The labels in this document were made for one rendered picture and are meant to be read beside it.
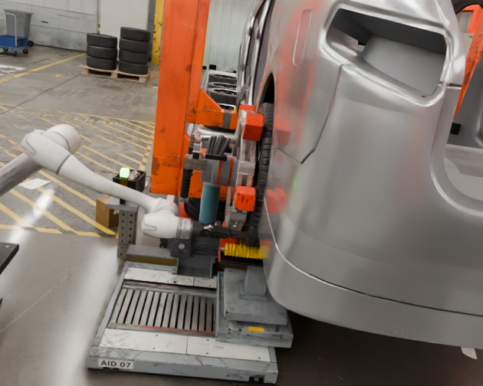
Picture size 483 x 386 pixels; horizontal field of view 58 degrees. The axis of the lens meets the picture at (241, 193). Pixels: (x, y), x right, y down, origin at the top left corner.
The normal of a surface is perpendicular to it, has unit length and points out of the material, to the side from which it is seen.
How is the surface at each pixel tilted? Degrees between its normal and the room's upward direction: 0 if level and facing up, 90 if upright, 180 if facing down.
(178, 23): 90
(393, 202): 90
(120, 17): 90
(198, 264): 90
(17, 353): 0
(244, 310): 0
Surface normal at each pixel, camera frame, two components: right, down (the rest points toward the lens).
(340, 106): -0.75, 0.11
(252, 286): 0.04, 0.36
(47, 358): 0.15, -0.92
